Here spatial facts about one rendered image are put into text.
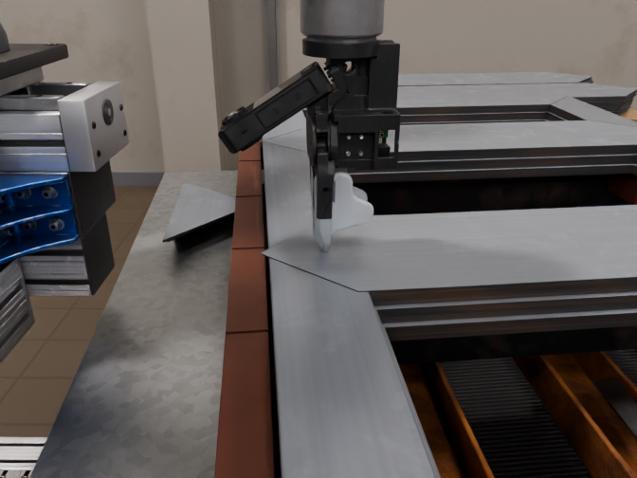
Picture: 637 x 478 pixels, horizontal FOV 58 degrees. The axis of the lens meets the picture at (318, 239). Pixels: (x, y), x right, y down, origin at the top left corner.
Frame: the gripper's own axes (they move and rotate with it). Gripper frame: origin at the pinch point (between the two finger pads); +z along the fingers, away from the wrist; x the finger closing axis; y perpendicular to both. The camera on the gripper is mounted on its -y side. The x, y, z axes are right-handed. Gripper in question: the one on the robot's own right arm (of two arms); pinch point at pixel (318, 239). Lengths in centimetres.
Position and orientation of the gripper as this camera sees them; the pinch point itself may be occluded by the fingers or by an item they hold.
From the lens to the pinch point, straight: 60.1
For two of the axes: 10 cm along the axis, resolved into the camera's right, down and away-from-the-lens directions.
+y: 9.9, -0.4, 0.9
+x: -1.0, -4.2, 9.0
